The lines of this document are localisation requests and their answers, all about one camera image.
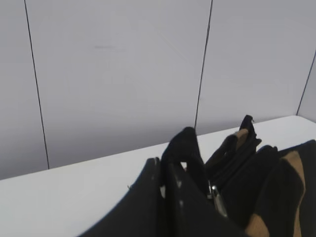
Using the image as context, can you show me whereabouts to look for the black tote bag tan handles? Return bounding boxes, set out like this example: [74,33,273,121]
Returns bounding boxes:
[161,115,316,237]

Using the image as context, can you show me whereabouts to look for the silver zipper pull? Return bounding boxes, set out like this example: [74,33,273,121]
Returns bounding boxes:
[207,182,228,218]

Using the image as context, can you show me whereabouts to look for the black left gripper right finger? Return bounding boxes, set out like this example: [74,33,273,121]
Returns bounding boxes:
[165,164,247,237]

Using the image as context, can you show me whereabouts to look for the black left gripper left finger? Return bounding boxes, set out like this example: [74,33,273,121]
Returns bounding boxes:
[81,158,163,237]

